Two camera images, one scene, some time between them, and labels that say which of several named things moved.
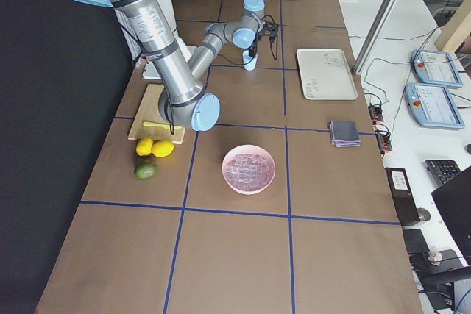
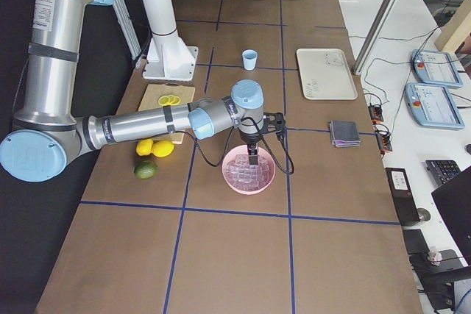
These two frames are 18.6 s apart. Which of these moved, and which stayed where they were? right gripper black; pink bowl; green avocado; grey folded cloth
Moved: right gripper black
Stayed: grey folded cloth; pink bowl; green avocado
